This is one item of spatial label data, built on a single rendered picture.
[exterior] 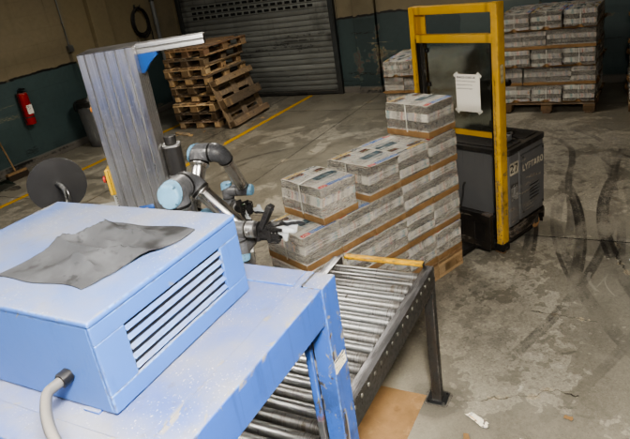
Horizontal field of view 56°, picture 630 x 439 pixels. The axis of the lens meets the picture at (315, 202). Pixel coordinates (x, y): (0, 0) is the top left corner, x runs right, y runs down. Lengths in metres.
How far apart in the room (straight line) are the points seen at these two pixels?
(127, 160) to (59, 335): 1.86
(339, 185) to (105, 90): 1.40
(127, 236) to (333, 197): 2.23
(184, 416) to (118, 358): 0.16
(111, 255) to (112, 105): 1.69
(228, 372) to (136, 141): 1.88
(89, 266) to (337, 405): 0.73
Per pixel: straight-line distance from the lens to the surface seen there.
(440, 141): 4.09
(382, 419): 3.31
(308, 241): 3.38
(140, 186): 2.98
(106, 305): 1.12
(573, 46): 8.16
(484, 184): 4.74
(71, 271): 1.27
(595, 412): 3.40
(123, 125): 2.90
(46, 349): 1.23
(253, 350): 1.23
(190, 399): 1.16
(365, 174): 3.62
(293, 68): 11.22
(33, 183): 1.93
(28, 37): 10.28
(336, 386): 1.55
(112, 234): 1.35
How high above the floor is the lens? 2.25
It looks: 22 degrees down
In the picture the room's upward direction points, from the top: 9 degrees counter-clockwise
